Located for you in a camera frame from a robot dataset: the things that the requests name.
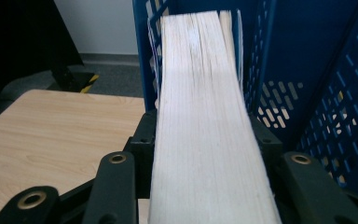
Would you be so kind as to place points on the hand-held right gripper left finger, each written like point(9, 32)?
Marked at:
point(143, 149)

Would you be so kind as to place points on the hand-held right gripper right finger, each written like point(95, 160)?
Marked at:
point(267, 143)

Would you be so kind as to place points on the blue book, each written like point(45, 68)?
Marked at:
point(205, 124)

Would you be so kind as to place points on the blue file rack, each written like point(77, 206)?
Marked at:
point(307, 62)

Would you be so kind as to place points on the striped stand base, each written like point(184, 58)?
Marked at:
point(80, 81)

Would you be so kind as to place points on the black curtain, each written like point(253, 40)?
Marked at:
point(18, 46)

